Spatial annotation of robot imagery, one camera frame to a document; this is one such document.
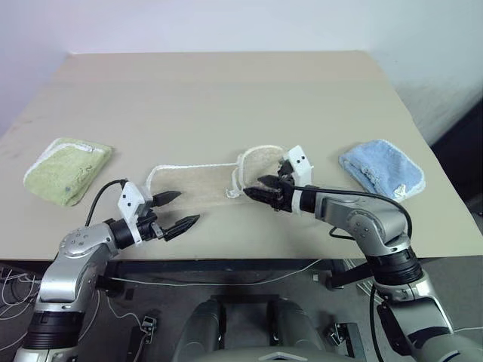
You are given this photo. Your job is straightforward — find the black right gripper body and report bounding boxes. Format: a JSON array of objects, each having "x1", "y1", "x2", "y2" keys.
[{"x1": 269, "y1": 158, "x2": 300, "y2": 215}]

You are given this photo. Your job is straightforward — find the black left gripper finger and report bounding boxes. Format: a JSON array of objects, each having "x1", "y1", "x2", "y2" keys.
[
  {"x1": 152, "y1": 190, "x2": 183, "y2": 208},
  {"x1": 164, "y1": 214, "x2": 202, "y2": 243}
]

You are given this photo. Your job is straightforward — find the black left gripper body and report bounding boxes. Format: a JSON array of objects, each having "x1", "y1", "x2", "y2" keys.
[{"x1": 136, "y1": 206, "x2": 168, "y2": 243}]

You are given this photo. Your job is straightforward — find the beige towel with white trim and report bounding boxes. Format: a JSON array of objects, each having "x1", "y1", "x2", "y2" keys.
[{"x1": 145, "y1": 143, "x2": 292, "y2": 201}]

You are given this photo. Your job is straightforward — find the folded blue towel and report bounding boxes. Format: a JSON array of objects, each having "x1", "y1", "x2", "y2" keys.
[{"x1": 337, "y1": 139, "x2": 427, "y2": 203}]

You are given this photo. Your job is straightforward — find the folded green towel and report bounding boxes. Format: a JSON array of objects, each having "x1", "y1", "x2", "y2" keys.
[{"x1": 23, "y1": 137, "x2": 115, "y2": 208}]

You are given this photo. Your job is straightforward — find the grey robot body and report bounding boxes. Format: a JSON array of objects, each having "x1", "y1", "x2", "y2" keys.
[{"x1": 171, "y1": 295, "x2": 337, "y2": 362}]

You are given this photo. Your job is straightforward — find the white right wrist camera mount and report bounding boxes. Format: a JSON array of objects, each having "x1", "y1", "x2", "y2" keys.
[{"x1": 284, "y1": 144, "x2": 316, "y2": 216}]

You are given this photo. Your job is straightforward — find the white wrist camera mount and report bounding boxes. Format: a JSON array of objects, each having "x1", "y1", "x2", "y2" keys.
[
  {"x1": 284, "y1": 144, "x2": 316, "y2": 216},
  {"x1": 117, "y1": 181, "x2": 154, "y2": 247}
]

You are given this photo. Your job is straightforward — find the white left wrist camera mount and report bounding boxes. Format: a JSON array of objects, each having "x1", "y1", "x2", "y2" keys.
[{"x1": 117, "y1": 181, "x2": 154, "y2": 247}]

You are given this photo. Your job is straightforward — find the black table frame beam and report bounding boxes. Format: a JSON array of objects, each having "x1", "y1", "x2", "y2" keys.
[{"x1": 98, "y1": 258, "x2": 374, "y2": 292}]

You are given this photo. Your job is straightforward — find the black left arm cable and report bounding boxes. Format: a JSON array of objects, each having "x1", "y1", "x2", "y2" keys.
[{"x1": 83, "y1": 179, "x2": 128, "y2": 228}]

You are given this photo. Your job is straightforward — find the thin white floor wire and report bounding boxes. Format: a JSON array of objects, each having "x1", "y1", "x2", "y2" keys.
[{"x1": 101, "y1": 259, "x2": 324, "y2": 321}]

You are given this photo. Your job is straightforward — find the tangled white floor wires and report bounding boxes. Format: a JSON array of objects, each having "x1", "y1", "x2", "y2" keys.
[{"x1": 0, "y1": 263, "x2": 43, "y2": 321}]

